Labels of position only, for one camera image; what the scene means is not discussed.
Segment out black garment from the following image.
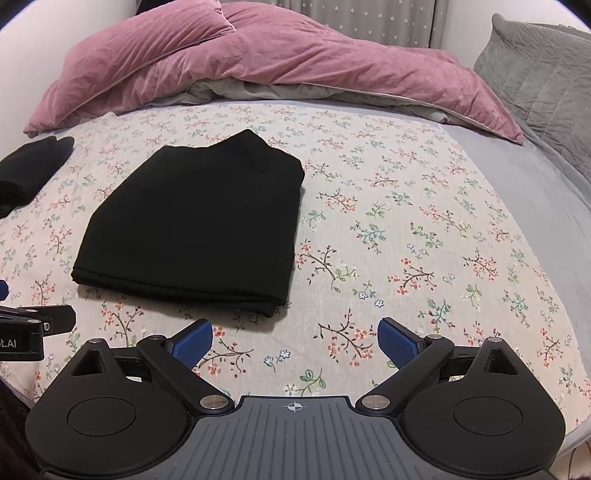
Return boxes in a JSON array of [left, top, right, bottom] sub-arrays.
[[0, 135, 76, 219]]

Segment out pink duvet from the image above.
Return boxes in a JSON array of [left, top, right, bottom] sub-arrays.
[[23, 0, 525, 147]]

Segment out grey star-print curtain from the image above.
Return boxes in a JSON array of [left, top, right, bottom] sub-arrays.
[[271, 0, 447, 49]]

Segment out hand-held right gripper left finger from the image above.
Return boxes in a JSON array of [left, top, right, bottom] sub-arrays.
[[69, 318, 235, 412]]

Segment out black pants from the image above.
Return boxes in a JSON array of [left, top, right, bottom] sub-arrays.
[[71, 129, 305, 319]]

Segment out floral bed cover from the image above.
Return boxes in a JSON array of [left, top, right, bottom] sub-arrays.
[[0, 102, 568, 408]]

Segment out floral bed sheet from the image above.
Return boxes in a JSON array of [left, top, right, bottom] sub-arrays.
[[0, 95, 591, 449]]

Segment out grey quilted pillow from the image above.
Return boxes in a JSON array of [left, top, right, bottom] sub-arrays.
[[473, 13, 591, 186]]

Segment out dark brown cloth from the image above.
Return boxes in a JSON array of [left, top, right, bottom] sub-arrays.
[[0, 382, 35, 480]]

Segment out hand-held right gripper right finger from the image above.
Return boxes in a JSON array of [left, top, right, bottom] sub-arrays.
[[377, 318, 520, 412]]

